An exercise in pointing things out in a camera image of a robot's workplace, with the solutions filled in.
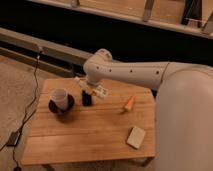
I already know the white bottle with label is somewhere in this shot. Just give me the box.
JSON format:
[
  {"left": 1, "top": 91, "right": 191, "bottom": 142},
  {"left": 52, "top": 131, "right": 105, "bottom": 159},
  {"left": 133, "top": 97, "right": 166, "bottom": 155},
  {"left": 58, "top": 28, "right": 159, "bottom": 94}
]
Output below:
[{"left": 75, "top": 77, "right": 110, "bottom": 101}]

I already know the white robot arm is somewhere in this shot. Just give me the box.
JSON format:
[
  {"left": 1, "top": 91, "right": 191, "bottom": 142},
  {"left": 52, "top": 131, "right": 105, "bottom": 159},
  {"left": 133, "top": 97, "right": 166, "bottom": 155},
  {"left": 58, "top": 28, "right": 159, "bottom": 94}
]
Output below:
[{"left": 83, "top": 49, "right": 213, "bottom": 171}]

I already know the small black box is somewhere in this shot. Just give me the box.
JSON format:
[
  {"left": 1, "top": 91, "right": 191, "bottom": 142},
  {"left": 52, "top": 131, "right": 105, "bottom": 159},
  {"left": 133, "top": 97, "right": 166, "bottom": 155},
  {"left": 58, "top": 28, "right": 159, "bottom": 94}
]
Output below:
[{"left": 81, "top": 91, "right": 92, "bottom": 106}]

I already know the white paper cup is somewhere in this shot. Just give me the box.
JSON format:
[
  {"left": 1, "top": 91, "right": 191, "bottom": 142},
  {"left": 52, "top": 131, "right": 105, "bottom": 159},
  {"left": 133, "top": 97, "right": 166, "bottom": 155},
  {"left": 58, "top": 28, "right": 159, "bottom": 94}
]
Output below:
[{"left": 51, "top": 88, "right": 68, "bottom": 110}]

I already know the wooden table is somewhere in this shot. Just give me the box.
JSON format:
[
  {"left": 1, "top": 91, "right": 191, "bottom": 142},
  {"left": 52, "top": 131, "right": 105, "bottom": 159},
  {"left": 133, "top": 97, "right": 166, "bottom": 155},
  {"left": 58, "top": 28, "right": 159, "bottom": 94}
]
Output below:
[{"left": 21, "top": 78, "right": 155, "bottom": 166}]

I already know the dark brown saucer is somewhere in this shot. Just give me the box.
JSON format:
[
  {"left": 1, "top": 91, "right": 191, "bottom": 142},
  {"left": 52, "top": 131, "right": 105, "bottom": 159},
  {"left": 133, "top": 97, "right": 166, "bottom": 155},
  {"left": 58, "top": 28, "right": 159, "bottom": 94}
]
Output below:
[{"left": 48, "top": 94, "right": 75, "bottom": 115}]

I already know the orange carrot toy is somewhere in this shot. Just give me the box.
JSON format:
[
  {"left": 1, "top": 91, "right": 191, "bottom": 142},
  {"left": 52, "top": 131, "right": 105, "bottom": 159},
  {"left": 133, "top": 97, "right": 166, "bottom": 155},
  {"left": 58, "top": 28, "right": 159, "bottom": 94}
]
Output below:
[{"left": 124, "top": 96, "right": 136, "bottom": 111}]

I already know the white sponge block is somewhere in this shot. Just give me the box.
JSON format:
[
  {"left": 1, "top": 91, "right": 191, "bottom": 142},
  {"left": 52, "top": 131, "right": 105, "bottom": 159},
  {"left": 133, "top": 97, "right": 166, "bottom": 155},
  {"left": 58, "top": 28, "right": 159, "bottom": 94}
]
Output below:
[{"left": 127, "top": 126, "right": 146, "bottom": 149}]

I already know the black power adapter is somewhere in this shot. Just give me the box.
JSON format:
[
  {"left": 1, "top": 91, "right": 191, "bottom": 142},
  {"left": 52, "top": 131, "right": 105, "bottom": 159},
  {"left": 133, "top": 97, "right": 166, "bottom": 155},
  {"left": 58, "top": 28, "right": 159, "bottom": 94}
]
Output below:
[{"left": 6, "top": 132, "right": 21, "bottom": 147}]

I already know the black power cable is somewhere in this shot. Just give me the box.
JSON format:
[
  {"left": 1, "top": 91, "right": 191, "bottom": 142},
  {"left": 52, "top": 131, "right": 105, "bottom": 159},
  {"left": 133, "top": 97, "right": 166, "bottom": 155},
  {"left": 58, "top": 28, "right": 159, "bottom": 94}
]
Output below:
[{"left": 0, "top": 53, "right": 43, "bottom": 171}]

